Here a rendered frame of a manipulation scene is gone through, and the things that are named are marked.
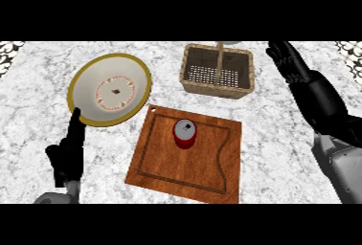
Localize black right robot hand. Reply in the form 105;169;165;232
264;40;362;148

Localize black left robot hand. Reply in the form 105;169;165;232
44;107;87;189

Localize red can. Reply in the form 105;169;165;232
171;119;198;150

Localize brown wooden cutting board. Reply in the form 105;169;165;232
122;103;244;205

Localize white plate with gold rim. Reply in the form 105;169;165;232
66;53;154;128

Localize wicker basket with handle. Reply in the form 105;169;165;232
179;41;255;100

